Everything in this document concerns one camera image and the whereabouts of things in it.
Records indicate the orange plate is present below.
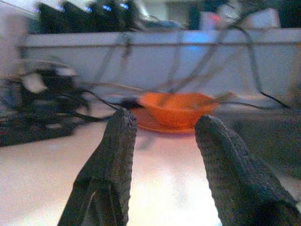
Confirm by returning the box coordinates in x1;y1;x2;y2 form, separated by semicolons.
130;110;214;134

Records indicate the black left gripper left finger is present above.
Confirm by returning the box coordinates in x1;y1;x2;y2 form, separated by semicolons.
57;107;138;226

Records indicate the orange bowl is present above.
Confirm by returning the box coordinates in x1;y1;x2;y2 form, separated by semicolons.
138;92;219;129

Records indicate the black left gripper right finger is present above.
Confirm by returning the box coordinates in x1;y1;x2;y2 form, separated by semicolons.
194;114;301;226

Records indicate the black power adapter box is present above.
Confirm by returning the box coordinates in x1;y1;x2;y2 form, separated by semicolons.
0;68;79;115

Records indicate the black power strip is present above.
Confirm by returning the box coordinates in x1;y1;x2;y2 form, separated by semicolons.
0;115;76;148

